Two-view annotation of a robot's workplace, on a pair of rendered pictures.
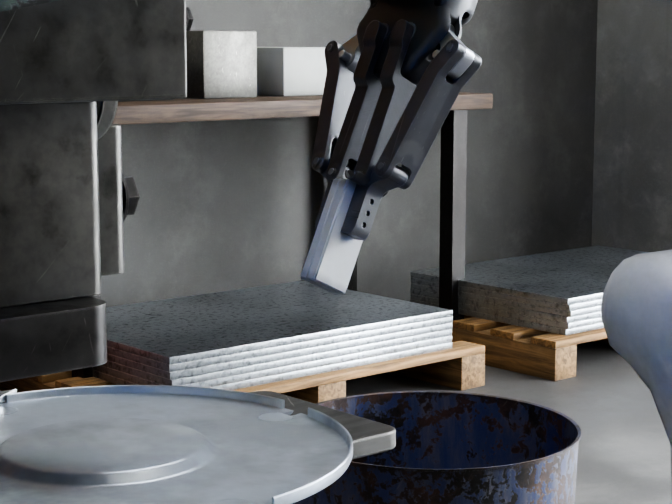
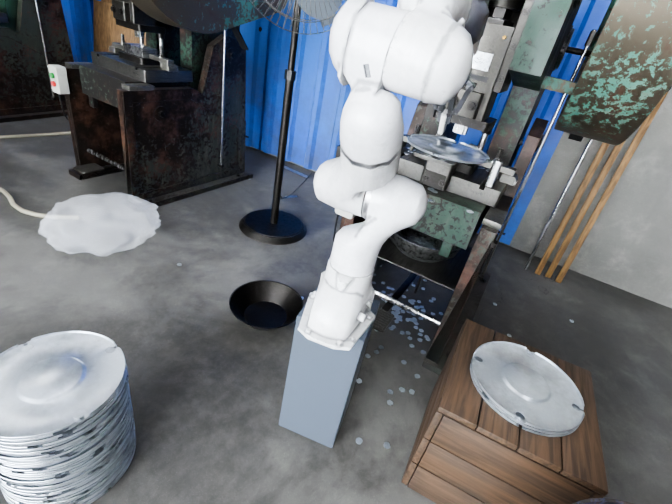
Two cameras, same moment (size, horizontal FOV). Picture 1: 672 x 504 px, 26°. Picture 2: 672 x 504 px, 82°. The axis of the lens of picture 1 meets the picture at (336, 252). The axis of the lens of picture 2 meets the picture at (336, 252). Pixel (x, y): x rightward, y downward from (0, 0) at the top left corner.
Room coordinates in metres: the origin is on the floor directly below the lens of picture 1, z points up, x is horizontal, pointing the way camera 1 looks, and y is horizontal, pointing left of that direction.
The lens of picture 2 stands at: (1.93, -0.74, 1.10)
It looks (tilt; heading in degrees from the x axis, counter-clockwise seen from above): 31 degrees down; 154
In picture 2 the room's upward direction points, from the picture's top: 12 degrees clockwise
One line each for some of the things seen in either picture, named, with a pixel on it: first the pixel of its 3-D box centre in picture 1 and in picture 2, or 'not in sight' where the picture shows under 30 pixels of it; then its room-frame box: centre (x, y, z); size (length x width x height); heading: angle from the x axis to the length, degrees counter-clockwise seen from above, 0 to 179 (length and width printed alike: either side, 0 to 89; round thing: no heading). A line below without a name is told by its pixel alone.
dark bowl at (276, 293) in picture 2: not in sight; (266, 308); (0.73, -0.42, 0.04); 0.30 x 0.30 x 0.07
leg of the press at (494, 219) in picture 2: not in sight; (497, 233); (0.85, 0.51, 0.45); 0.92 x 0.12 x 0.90; 131
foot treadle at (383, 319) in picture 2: not in sight; (398, 294); (0.83, 0.13, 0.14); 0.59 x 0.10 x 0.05; 131
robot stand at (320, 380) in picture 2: not in sight; (326, 366); (1.22, -0.35, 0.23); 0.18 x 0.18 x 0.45; 51
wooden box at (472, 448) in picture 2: not in sight; (497, 426); (1.49, 0.10, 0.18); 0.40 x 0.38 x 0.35; 134
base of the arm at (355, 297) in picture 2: not in sight; (341, 295); (1.26, -0.38, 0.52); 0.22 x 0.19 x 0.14; 141
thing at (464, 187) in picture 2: not in sight; (446, 170); (0.74, 0.23, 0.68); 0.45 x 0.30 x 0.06; 41
